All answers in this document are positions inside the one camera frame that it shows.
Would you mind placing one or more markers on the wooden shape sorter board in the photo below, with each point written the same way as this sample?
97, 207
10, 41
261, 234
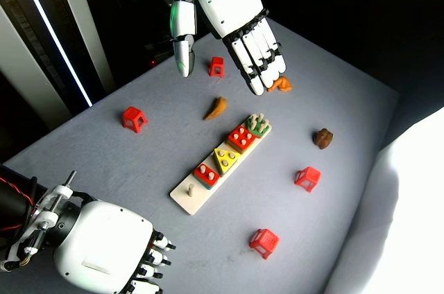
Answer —
184, 201

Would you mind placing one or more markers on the round disc stack red top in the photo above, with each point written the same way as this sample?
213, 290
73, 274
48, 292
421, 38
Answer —
207, 179

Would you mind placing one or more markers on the green flower block stack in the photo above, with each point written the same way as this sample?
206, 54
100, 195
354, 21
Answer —
257, 129

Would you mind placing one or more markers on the red square four-hole block stack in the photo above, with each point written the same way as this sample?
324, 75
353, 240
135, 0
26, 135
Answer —
239, 141

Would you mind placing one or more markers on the yellow triangle block stack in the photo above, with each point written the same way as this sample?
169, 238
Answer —
222, 160

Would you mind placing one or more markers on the red toy stool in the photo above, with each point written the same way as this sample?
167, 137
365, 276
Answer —
267, 240
133, 115
217, 63
310, 175

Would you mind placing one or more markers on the grey table cloth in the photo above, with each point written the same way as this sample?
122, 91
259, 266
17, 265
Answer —
138, 155

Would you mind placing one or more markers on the orange toy chicken piece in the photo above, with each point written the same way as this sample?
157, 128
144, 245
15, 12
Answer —
283, 84

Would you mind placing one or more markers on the orange toy croissant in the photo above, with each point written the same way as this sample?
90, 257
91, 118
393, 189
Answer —
218, 106

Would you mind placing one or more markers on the white pillar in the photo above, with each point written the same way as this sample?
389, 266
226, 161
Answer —
86, 30

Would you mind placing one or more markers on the brown toy food piece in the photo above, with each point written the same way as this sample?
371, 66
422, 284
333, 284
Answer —
323, 138

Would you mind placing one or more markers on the white light strip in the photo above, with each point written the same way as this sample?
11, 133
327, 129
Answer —
52, 34

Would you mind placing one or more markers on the grey upright panel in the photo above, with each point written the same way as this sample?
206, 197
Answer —
24, 75

